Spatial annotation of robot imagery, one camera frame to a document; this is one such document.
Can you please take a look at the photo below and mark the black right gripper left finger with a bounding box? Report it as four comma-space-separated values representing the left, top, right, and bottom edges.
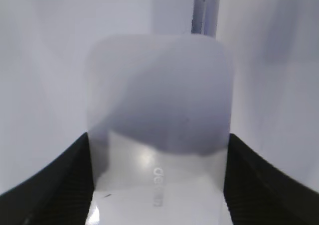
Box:
0, 133, 94, 225

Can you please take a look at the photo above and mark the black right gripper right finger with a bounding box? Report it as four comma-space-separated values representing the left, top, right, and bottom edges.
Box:
223, 134, 319, 225

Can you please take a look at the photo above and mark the white rectangular board eraser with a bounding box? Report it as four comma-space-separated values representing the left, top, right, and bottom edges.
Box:
85, 34, 233, 225

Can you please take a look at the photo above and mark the white aluminium-framed whiteboard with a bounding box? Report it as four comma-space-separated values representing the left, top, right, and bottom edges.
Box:
0, 0, 219, 195

